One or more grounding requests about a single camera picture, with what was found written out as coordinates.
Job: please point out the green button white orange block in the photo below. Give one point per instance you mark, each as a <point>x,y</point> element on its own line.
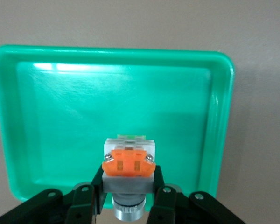
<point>128,168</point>

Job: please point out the green plastic tray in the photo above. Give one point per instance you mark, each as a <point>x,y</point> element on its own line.
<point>107,105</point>

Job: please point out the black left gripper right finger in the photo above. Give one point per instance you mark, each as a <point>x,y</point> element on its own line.
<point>165,205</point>

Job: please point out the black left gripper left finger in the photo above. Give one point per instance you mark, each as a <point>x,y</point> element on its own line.
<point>79,205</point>

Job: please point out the brown table mat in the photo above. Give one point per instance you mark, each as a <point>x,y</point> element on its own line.
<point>130,23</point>

